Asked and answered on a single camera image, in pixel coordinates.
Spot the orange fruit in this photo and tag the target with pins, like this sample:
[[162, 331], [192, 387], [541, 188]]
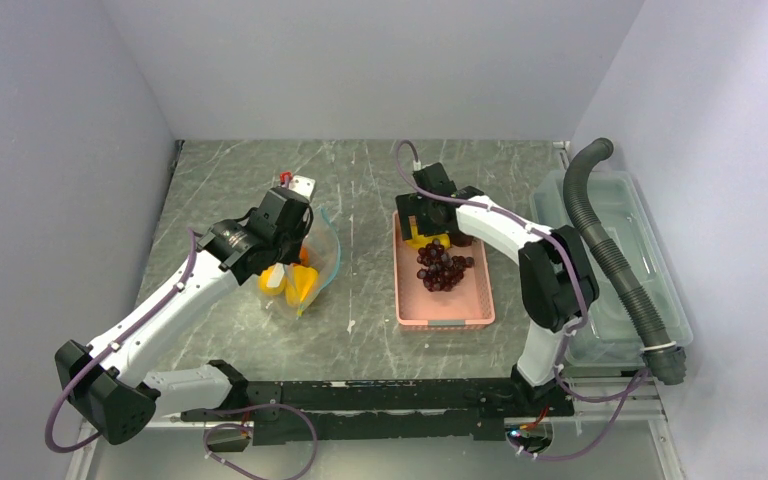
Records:
[[304, 257]]

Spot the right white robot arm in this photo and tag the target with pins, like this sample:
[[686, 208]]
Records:
[[557, 281]]

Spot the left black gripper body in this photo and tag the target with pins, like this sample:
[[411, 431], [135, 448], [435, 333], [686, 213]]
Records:
[[289, 249]]

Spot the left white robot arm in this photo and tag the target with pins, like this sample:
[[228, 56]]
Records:
[[112, 382]]

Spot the yellow lemon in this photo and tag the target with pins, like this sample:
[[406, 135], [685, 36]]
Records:
[[272, 281]]

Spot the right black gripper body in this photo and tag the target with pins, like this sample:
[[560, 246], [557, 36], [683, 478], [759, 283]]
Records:
[[429, 223]]

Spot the dark red grape bunch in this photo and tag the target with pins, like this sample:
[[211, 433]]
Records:
[[439, 270]]

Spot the pink perforated plastic basket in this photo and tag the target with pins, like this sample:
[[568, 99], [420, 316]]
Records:
[[469, 305]]

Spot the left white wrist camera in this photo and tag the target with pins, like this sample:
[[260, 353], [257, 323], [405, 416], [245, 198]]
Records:
[[299, 184]]

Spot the yellow mango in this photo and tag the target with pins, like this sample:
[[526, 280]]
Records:
[[417, 240]]

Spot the clear zip bag blue zipper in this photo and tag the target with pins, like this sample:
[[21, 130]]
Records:
[[325, 253]]

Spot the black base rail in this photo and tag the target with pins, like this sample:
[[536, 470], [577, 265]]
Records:
[[479, 408]]

